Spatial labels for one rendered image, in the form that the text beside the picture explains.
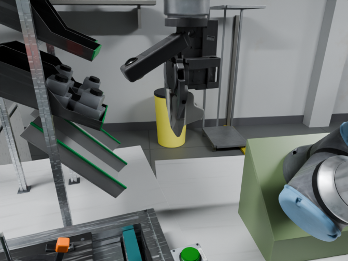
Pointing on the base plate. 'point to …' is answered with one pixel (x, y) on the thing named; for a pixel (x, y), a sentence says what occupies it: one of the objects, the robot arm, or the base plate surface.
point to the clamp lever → (63, 243)
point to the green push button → (190, 254)
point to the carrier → (80, 244)
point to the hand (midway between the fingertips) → (174, 130)
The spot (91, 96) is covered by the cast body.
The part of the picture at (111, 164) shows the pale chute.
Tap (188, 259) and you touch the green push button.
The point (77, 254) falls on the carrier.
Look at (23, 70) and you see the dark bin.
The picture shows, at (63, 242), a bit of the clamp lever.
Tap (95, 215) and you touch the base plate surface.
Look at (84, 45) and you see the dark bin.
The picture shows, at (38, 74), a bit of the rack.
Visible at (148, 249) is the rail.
